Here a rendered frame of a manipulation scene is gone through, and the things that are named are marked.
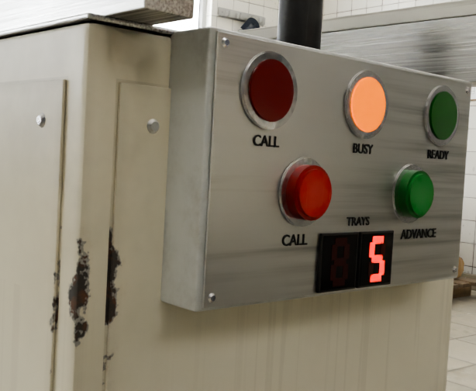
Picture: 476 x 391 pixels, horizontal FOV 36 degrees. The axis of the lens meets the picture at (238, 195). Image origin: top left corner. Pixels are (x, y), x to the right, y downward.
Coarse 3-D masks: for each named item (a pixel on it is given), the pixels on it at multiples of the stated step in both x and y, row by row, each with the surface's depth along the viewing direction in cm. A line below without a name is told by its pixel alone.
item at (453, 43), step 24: (336, 24) 61; (360, 24) 59; (384, 24) 58; (408, 24) 56; (432, 24) 54; (456, 24) 53; (336, 48) 61; (360, 48) 59; (384, 48) 58; (408, 48) 56; (432, 48) 54; (456, 48) 53; (432, 72) 54; (456, 72) 53
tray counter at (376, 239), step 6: (378, 240) 44; (372, 246) 44; (384, 246) 44; (372, 252) 44; (384, 252) 45; (372, 258) 44; (378, 258) 44; (372, 264) 44; (384, 264) 45; (372, 270) 44; (384, 270) 45; (372, 276) 44; (378, 276) 44
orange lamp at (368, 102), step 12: (360, 84) 42; (372, 84) 42; (360, 96) 42; (372, 96) 43; (384, 96) 43; (360, 108) 42; (372, 108) 43; (384, 108) 43; (360, 120) 42; (372, 120) 43
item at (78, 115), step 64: (320, 0) 52; (0, 64) 41; (64, 64) 35; (128, 64) 35; (0, 128) 40; (64, 128) 35; (128, 128) 35; (0, 192) 40; (64, 192) 35; (128, 192) 36; (0, 256) 40; (64, 256) 35; (128, 256) 36; (0, 320) 40; (64, 320) 35; (128, 320) 36; (192, 320) 39; (256, 320) 42; (320, 320) 46; (384, 320) 51; (448, 320) 57; (0, 384) 40; (64, 384) 35; (128, 384) 36; (192, 384) 39; (256, 384) 43; (320, 384) 47; (384, 384) 51
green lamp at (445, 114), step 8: (440, 96) 47; (448, 96) 48; (432, 104) 47; (440, 104) 47; (448, 104) 48; (432, 112) 47; (440, 112) 47; (448, 112) 48; (456, 112) 49; (432, 120) 47; (440, 120) 48; (448, 120) 48; (456, 120) 49; (432, 128) 47; (440, 128) 48; (448, 128) 48; (440, 136) 48; (448, 136) 48
